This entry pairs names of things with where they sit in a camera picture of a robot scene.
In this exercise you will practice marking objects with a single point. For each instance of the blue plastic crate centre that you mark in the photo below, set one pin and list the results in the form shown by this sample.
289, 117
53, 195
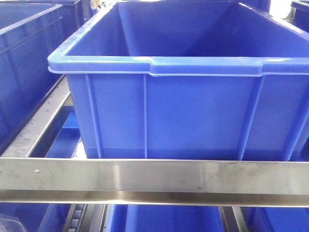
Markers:
188, 79

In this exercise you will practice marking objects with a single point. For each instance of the blue plastic crate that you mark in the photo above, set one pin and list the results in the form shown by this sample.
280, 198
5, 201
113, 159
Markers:
301, 18
30, 30
188, 79

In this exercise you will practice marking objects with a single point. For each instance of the blue crate lower shelf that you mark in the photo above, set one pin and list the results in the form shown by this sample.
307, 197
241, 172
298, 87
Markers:
164, 218

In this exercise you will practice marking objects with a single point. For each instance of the stainless steel shelf rail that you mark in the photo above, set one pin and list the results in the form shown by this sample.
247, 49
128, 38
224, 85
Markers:
150, 181

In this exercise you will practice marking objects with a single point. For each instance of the steel side rail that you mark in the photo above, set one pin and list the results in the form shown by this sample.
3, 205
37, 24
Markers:
36, 138

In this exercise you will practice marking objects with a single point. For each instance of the blue plastic crate right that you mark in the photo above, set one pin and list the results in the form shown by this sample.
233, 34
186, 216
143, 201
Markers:
301, 18

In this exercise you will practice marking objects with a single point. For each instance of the blue plastic crate left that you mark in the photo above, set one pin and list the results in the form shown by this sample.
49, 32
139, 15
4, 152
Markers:
30, 30

